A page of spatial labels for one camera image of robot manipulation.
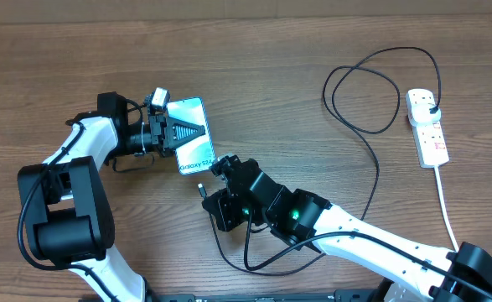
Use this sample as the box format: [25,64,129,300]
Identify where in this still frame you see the blue Galaxy smartphone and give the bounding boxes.
[167,96,215,174]

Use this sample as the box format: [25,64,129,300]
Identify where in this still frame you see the black USB charger cable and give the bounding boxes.
[197,46,443,277]

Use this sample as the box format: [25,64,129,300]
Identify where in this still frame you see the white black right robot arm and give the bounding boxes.
[199,155,492,301]

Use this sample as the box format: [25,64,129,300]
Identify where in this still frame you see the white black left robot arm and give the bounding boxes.
[17,88,215,301]

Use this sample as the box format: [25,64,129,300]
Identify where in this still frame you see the white charger plug adapter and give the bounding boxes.
[408,102,442,127]

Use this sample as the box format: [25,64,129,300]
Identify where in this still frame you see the white power strip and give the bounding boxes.
[405,88,449,169]

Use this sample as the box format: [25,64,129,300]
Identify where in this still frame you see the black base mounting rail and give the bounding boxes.
[148,289,376,302]

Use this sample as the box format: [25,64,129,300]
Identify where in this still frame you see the white power strip cord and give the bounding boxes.
[432,165,459,253]

